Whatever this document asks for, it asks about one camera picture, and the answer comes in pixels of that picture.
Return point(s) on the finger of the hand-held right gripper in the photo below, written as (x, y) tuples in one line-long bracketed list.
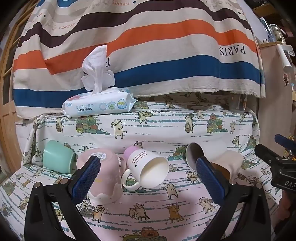
[(284, 141)]

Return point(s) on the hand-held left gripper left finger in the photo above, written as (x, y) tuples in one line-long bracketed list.
[(85, 179)]

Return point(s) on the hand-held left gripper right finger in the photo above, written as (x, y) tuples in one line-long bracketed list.
[(211, 182)]

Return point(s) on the white mug with purple base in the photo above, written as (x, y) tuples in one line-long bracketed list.
[(151, 170)]

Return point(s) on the pink cup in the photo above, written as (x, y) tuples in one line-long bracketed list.
[(108, 180)]

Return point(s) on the cream and brown cup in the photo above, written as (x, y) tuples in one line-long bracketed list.
[(227, 160)]

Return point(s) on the mint green cup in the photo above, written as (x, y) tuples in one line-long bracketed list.
[(57, 158)]

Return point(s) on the person's right hand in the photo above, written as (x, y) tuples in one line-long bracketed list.
[(286, 205)]

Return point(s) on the wooden cabinet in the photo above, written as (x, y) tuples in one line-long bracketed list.
[(275, 104)]

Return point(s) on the small cartoon sticker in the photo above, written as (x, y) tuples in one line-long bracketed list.
[(286, 79)]

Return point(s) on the cat print cloth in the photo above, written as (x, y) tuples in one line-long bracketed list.
[(157, 129)]

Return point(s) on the baby wipes pack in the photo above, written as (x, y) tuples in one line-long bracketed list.
[(101, 105)]

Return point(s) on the white tube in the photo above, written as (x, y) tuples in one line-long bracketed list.
[(284, 56)]

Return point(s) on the glass bottle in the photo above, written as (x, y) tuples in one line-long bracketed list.
[(277, 32)]

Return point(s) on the striped cloth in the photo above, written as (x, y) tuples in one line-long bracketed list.
[(150, 46)]

